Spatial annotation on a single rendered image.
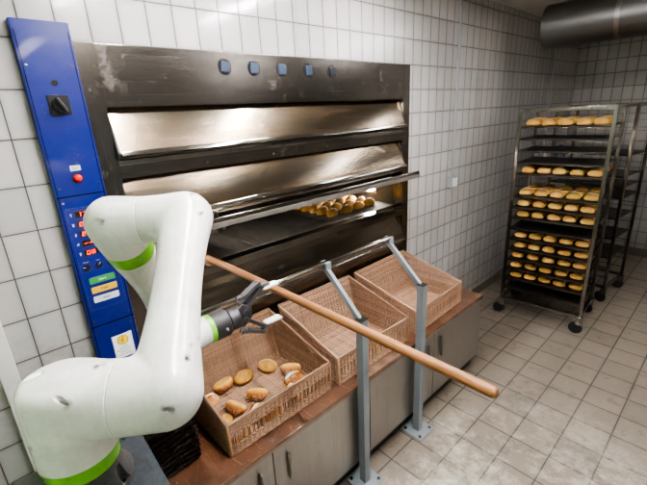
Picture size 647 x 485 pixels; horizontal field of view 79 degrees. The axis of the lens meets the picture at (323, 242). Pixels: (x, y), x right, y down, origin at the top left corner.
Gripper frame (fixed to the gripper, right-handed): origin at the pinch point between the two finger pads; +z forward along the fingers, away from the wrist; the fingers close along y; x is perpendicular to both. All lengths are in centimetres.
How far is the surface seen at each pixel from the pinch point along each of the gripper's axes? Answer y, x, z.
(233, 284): 15, -56, 14
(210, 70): -83, -55, 16
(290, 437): 63, 0, 0
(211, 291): 15, -56, 2
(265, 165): -40, -57, 41
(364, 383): 57, 5, 41
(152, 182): -40, -57, -15
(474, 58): -98, -55, 246
